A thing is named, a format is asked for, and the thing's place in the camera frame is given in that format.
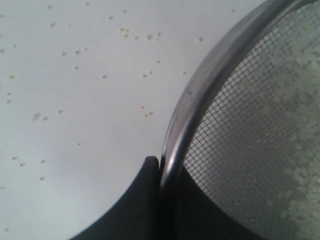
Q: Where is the round steel mesh sieve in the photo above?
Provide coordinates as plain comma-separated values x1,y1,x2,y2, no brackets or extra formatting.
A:
159,0,306,240

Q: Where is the yellow and white grain pile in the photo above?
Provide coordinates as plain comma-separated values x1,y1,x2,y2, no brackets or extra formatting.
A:
241,0,320,240

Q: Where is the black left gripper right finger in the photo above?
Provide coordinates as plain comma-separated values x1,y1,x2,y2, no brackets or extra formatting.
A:
159,168,262,240

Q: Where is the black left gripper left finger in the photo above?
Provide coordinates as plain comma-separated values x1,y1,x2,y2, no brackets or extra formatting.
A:
72,156,159,240

